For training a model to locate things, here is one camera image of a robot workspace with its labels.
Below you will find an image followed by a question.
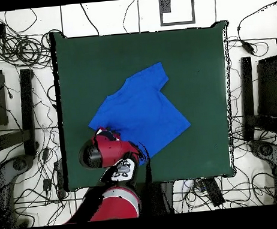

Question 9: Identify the blue laundry garment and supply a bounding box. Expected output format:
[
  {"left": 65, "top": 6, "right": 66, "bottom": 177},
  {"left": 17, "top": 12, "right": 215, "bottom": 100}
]
[{"left": 83, "top": 59, "right": 195, "bottom": 170}]

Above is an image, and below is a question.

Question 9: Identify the long black box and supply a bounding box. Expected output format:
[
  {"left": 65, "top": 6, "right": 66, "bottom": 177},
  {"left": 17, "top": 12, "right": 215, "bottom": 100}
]
[{"left": 203, "top": 176, "right": 226, "bottom": 208}]

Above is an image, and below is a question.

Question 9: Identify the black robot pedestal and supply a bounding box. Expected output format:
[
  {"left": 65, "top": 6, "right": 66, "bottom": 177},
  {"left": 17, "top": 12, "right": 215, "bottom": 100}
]
[{"left": 140, "top": 180, "right": 177, "bottom": 217}]

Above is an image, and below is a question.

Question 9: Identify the small black adapter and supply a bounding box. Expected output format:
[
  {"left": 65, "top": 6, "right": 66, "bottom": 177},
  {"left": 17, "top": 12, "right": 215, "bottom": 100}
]
[{"left": 42, "top": 178, "right": 52, "bottom": 191}]

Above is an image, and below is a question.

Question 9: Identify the grey floor frame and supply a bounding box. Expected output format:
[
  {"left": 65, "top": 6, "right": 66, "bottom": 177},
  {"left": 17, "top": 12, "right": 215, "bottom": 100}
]
[{"left": 158, "top": 0, "right": 197, "bottom": 27}]

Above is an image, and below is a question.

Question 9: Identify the grey chair base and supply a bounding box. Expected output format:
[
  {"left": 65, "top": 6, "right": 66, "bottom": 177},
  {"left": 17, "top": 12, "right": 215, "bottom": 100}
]
[
  {"left": 247, "top": 137, "right": 277, "bottom": 170},
  {"left": 0, "top": 153, "right": 38, "bottom": 192}
]

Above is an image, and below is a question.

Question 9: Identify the dark green table cloth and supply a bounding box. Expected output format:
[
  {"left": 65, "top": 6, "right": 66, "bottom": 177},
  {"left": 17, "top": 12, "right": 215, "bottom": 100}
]
[{"left": 49, "top": 16, "right": 242, "bottom": 192}]

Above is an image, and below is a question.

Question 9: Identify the coil of black cables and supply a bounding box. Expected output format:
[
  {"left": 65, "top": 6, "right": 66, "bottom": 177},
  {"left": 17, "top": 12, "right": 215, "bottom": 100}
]
[{"left": 0, "top": 28, "right": 54, "bottom": 72}]

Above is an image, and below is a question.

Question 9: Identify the black power adapter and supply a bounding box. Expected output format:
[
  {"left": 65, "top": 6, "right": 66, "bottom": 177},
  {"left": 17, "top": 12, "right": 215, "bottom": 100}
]
[{"left": 240, "top": 39, "right": 256, "bottom": 57}]

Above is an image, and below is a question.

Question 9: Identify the black power strip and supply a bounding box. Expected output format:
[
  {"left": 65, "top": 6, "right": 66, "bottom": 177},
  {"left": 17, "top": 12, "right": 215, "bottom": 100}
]
[{"left": 53, "top": 159, "right": 67, "bottom": 199}]

